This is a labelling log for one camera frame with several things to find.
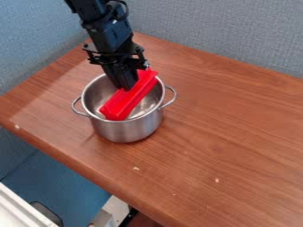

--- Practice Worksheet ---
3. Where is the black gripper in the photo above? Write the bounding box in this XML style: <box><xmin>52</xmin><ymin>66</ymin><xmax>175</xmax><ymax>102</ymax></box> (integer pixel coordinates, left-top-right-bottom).
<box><xmin>81</xmin><ymin>14</ymin><xmax>150</xmax><ymax>90</ymax></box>

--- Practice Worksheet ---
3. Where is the white table leg bracket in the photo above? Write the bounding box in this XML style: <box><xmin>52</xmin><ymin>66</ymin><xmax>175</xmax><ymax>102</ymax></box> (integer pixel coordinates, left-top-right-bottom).
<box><xmin>88</xmin><ymin>196</ymin><xmax>131</xmax><ymax>227</ymax></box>

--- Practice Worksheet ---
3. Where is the white appliance lower left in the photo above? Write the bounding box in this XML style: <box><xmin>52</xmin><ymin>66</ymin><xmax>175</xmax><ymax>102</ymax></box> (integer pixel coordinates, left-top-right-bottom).
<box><xmin>0</xmin><ymin>183</ymin><xmax>59</xmax><ymax>227</ymax></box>

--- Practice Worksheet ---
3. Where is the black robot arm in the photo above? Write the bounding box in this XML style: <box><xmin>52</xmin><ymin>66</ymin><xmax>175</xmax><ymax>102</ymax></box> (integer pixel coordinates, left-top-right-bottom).
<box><xmin>64</xmin><ymin>0</ymin><xmax>150</xmax><ymax>90</ymax></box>

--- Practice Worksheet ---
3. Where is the metal pot with handles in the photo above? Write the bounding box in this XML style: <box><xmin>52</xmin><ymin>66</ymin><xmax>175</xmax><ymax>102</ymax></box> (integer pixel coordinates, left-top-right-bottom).
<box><xmin>71</xmin><ymin>74</ymin><xmax>178</xmax><ymax>143</ymax></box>

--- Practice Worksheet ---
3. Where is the red cloth object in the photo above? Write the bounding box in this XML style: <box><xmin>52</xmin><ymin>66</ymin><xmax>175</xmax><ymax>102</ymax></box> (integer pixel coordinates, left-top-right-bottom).
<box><xmin>99</xmin><ymin>69</ymin><xmax>158</xmax><ymax>121</ymax></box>

